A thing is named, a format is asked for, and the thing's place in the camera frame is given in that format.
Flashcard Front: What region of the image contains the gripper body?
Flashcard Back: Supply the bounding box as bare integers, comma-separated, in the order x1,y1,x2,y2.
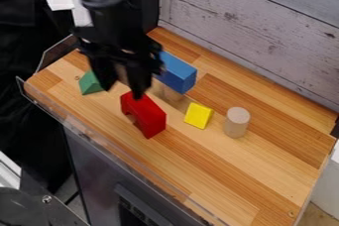
71,27,168,75

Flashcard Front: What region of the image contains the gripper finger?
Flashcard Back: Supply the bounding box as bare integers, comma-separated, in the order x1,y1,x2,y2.
88,55,121,93
125,58,156,101

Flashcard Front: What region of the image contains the green triangular block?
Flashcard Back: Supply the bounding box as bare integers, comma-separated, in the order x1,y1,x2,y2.
76,68,108,96

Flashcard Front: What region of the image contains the beige wooden cube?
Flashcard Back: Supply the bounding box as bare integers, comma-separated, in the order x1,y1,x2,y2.
160,83,187,103

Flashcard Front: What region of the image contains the red arch block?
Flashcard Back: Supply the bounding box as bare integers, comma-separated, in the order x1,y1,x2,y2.
119,90,169,140

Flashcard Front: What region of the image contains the blue rectangular block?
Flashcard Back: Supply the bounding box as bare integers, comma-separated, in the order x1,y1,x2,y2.
152,50,199,95

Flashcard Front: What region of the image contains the yellow block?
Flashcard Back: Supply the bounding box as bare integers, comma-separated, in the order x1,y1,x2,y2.
182,101,216,130

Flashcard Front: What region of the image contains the beige wooden cylinder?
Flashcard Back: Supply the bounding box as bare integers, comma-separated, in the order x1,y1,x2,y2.
222,106,252,139

